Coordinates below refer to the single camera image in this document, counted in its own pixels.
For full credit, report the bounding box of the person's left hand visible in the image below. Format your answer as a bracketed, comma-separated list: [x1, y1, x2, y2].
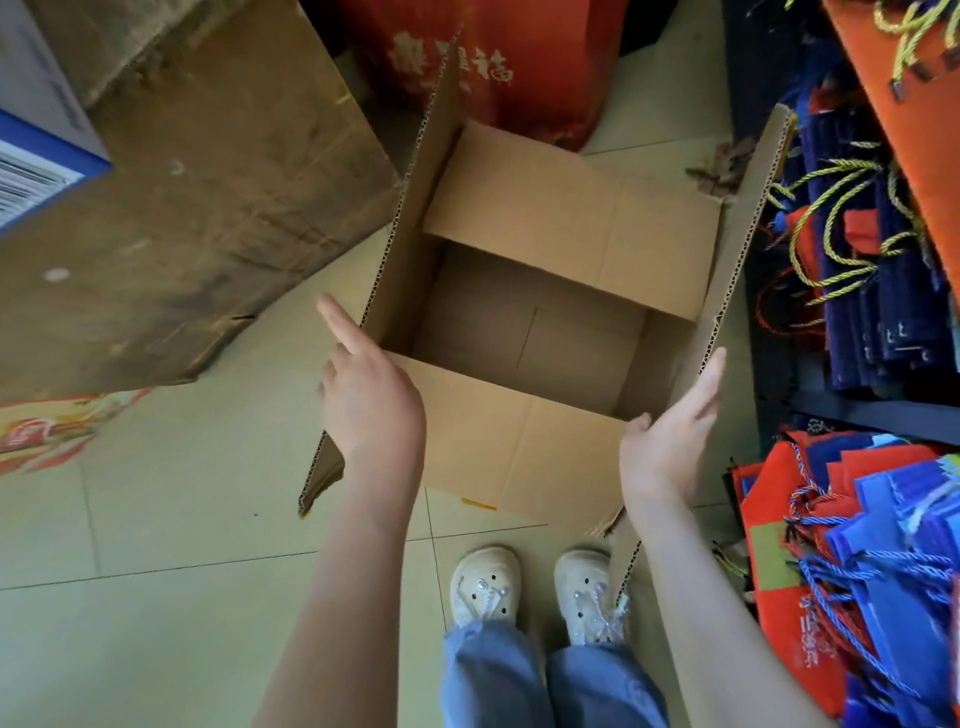
[314, 293, 429, 490]

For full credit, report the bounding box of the person's right hand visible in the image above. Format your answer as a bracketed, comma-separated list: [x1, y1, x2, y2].
[618, 347, 729, 513]

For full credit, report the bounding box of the grey metal shelf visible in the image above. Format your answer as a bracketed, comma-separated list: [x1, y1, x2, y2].
[723, 0, 960, 451]

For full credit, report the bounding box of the person's right forearm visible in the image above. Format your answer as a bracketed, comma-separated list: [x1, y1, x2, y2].
[626, 494, 834, 728]

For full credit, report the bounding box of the person's left forearm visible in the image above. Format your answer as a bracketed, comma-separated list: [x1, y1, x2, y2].
[254, 464, 429, 728]

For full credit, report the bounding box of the person's right shoe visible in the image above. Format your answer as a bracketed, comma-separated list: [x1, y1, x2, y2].
[553, 549, 633, 648]

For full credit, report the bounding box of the person's shoe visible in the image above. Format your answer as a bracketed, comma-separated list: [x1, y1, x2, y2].
[448, 545, 523, 628]
[553, 549, 633, 648]

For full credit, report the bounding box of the person's left shoe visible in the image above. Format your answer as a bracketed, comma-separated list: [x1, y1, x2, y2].
[448, 545, 523, 628]

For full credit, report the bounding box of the dark brown cardboard box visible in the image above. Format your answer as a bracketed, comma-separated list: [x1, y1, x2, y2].
[0, 0, 403, 406]

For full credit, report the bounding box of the blue white barcode box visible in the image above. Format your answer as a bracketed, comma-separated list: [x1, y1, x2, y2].
[0, 0, 114, 235]

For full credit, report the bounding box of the bunch of navy gift bags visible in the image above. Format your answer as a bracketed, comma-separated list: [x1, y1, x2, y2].
[772, 44, 960, 399]

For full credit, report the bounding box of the red white drink carton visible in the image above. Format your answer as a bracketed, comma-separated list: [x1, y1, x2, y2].
[0, 389, 151, 479]

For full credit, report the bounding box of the red plastic bag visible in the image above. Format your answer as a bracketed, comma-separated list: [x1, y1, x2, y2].
[337, 0, 631, 153]

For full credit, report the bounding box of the bunch of blue corded bags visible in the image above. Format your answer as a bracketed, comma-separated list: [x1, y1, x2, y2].
[787, 431, 960, 728]

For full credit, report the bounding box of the orange gift bag yellow cord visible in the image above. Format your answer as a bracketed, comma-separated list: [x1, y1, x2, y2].
[821, 0, 960, 301]

